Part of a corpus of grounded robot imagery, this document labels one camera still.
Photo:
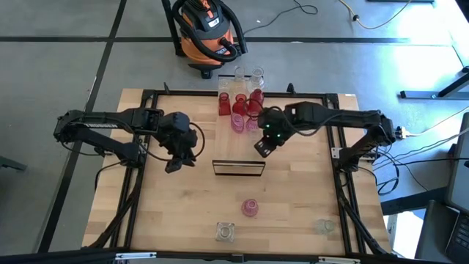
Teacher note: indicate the red round glass vase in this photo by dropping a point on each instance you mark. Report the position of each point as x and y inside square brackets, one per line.
[240, 105]

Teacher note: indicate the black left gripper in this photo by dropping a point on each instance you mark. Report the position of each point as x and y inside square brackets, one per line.
[183, 155]

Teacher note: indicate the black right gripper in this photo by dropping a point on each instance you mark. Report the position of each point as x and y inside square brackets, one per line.
[264, 147]

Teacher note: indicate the tall pink glass bottle vase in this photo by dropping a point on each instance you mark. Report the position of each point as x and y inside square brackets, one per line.
[250, 208]

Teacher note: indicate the pink ribbed glass jar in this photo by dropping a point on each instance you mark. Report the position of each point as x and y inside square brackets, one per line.
[237, 122]

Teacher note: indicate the clear round glass vase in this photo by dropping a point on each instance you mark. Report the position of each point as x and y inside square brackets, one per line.
[239, 73]
[325, 226]

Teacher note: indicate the black aluminium table frame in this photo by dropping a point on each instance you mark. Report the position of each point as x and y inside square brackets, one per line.
[331, 98]

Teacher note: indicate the grey desk leg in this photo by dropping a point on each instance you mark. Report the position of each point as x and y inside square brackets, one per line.
[421, 94]

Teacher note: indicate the red square glass vase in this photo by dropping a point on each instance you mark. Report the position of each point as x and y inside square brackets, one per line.
[224, 104]

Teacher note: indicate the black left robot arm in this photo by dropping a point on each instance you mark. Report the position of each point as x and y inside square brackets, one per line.
[110, 119]

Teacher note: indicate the black keyboard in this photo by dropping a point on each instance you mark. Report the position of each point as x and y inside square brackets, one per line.
[459, 234]

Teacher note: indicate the orange and black shop vacuum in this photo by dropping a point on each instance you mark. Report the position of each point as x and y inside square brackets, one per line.
[238, 31]

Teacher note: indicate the clear cut-glass square vase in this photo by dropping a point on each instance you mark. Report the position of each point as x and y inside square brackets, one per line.
[225, 232]

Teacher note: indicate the silver metal bracket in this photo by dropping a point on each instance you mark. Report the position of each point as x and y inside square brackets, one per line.
[339, 259]
[135, 255]

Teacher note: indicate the black stand leg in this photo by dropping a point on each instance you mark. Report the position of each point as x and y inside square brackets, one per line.
[171, 27]

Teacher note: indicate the red glass bottle vase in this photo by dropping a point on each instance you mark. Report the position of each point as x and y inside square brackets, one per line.
[256, 100]

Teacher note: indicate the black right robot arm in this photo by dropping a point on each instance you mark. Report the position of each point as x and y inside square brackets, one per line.
[340, 117]

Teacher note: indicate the wooden shelf black frame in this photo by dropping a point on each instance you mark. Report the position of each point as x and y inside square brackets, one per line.
[238, 150]

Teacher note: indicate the dark furniture foot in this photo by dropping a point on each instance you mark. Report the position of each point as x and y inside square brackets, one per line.
[11, 164]

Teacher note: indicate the white power strip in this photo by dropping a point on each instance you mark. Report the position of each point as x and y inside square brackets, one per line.
[401, 131]

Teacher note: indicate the clear bulbous glass vase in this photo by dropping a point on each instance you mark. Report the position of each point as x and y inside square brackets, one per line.
[257, 75]

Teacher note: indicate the dark computer monitor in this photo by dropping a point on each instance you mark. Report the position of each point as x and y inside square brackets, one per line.
[459, 176]

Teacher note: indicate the small pink glass vase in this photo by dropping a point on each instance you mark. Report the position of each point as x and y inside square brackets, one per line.
[251, 125]

